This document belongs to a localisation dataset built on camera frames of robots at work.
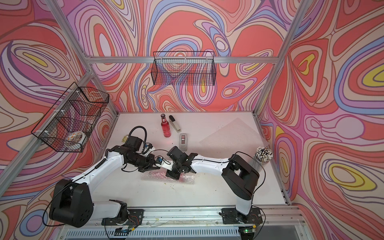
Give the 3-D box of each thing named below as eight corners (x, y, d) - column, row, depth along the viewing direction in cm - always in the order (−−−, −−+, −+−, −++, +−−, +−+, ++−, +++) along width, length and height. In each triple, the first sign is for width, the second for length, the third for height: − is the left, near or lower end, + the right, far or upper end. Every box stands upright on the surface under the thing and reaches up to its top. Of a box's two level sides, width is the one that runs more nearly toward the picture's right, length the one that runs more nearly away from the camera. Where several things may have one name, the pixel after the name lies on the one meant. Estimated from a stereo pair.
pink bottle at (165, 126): (163, 135, 107) (158, 116, 92) (167, 131, 109) (163, 113, 94) (167, 139, 105) (163, 120, 90) (171, 135, 107) (168, 117, 92)
